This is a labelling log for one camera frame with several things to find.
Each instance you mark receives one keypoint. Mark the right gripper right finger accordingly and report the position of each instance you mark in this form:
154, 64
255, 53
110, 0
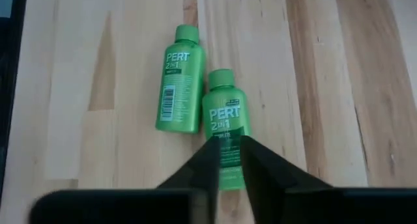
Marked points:
293, 204

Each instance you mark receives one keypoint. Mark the green packets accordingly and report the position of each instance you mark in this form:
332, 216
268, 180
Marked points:
179, 97

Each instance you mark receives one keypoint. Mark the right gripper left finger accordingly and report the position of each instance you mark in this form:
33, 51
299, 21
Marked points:
182, 204

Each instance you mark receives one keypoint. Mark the green shampoo bottle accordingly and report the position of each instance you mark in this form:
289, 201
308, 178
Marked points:
224, 113

